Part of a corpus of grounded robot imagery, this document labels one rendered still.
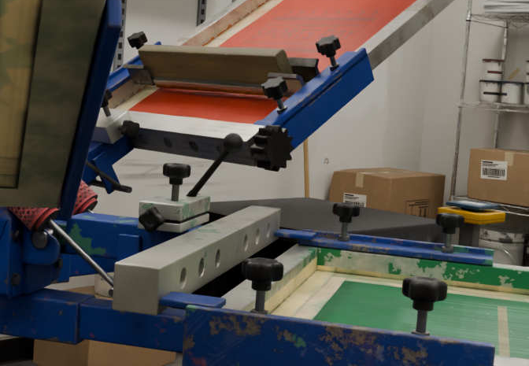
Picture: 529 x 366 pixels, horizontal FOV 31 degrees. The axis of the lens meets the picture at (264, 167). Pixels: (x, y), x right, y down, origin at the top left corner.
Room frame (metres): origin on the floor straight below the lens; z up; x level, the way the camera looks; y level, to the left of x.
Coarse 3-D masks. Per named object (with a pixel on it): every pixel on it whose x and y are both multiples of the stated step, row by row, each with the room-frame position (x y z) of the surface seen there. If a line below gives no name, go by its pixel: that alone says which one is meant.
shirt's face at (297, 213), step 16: (224, 208) 2.15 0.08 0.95; (240, 208) 2.17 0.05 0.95; (288, 208) 2.24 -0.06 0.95; (304, 208) 2.26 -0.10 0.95; (320, 208) 2.29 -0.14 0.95; (368, 208) 2.36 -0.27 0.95; (288, 224) 1.96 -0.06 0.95; (304, 224) 1.98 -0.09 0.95; (320, 224) 2.00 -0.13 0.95; (336, 224) 2.02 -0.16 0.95; (352, 224) 2.04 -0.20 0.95; (368, 224) 2.05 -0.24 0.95; (384, 224) 2.07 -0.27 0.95; (400, 224) 2.09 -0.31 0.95
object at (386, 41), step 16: (240, 0) 2.36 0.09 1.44; (256, 0) 2.38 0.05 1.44; (416, 0) 1.99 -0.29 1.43; (432, 0) 1.97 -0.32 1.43; (448, 0) 2.02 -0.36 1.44; (224, 16) 2.30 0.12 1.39; (240, 16) 2.34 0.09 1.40; (400, 16) 1.94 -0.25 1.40; (416, 16) 1.94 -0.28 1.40; (432, 16) 1.98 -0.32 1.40; (192, 32) 2.26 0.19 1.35; (208, 32) 2.26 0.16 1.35; (384, 32) 1.89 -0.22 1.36; (400, 32) 1.90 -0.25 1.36; (368, 48) 1.85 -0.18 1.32; (384, 48) 1.86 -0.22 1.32; (128, 80) 2.10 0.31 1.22; (128, 96) 2.10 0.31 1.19
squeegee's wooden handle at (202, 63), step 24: (144, 48) 2.04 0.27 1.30; (168, 48) 1.99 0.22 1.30; (192, 48) 1.94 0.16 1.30; (216, 48) 1.90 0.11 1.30; (240, 48) 1.86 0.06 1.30; (168, 72) 2.01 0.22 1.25; (192, 72) 1.96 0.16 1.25; (216, 72) 1.91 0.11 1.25; (240, 72) 1.86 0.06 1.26; (264, 72) 1.81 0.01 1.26; (288, 72) 1.80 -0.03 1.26
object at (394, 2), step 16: (352, 0) 2.22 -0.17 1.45; (368, 0) 2.19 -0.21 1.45; (384, 0) 2.16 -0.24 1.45; (400, 0) 2.12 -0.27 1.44; (384, 16) 2.07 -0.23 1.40; (368, 32) 2.01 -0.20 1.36; (352, 48) 1.96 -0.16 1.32; (320, 64) 1.94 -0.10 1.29; (224, 96) 1.94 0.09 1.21; (240, 96) 1.92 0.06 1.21; (256, 96) 1.90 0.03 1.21; (208, 112) 1.90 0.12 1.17; (224, 112) 1.87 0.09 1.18; (240, 112) 1.85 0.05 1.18; (256, 112) 1.83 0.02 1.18
